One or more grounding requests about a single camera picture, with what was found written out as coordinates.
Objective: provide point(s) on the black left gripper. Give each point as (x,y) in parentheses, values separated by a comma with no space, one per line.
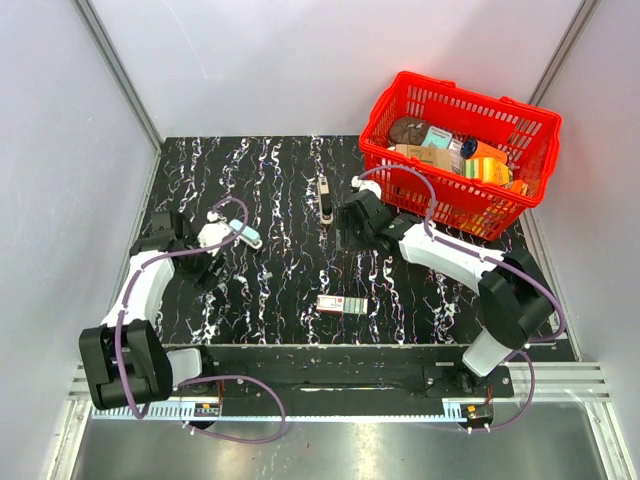
(208,280)

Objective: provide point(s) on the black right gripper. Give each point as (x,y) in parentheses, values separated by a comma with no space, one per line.
(344,221)

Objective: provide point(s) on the beige and black stapler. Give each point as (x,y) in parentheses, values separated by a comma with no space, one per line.
(324,201)

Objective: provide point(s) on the light blue stapler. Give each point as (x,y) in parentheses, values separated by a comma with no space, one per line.
(247,234)

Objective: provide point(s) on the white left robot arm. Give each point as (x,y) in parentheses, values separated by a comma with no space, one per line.
(123,358)

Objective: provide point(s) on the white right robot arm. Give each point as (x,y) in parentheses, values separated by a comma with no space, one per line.
(515,299)

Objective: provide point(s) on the red white staple box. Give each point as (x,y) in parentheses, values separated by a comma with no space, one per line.
(342,304)

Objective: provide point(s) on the brown round pouch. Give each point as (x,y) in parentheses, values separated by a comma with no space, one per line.
(408,130)

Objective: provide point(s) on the red plastic shopping basket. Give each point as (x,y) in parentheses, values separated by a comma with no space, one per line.
(530,136)

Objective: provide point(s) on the brown cardboard box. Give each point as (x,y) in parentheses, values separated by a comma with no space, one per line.
(435,157)

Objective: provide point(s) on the teal small box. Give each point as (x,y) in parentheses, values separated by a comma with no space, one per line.
(437,138)

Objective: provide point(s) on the orange bottle blue cap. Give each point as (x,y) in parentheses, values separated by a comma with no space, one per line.
(473,148)

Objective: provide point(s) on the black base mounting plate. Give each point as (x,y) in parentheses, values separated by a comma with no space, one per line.
(348,381)

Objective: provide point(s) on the yellow orange box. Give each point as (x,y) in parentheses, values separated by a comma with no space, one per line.
(488,170)

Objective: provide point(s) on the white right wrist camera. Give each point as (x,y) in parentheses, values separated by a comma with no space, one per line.
(358,184)

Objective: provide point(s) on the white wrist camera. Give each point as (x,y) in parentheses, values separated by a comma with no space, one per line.
(215,231)
(358,184)

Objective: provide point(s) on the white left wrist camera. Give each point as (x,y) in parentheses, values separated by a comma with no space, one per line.
(215,231)

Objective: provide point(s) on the aluminium frame rail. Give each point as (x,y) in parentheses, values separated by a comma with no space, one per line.
(517,383)

